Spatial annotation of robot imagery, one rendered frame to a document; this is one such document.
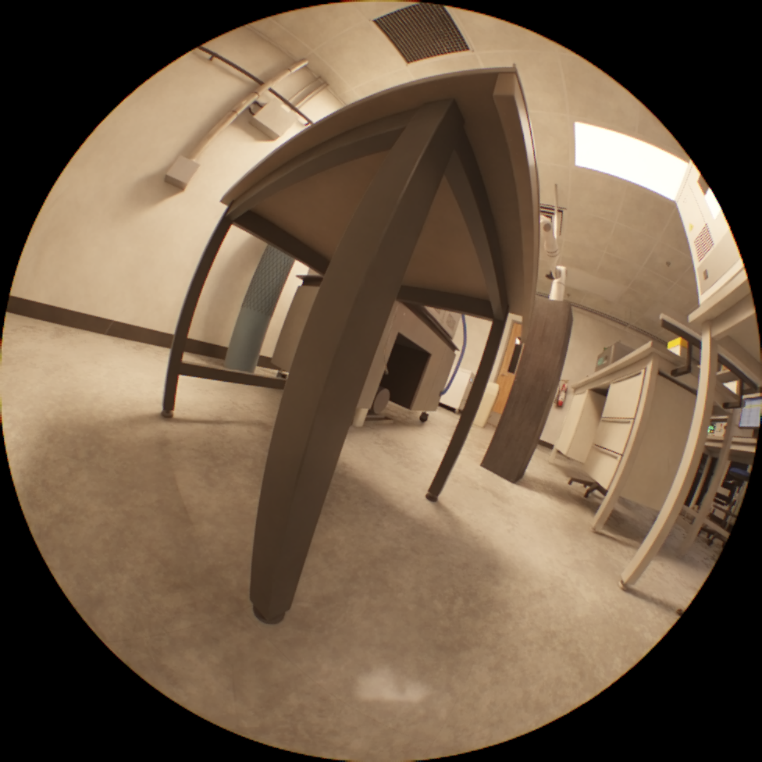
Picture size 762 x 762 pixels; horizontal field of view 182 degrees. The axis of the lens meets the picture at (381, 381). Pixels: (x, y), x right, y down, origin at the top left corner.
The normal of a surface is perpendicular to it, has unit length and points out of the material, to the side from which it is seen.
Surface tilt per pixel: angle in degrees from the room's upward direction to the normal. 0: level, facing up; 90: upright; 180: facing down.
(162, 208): 90
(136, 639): 0
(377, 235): 90
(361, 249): 90
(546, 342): 90
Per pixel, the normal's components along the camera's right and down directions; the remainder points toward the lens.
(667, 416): -0.51, -0.13
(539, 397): -0.72, -0.22
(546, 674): 0.34, -0.94
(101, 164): 0.79, 0.32
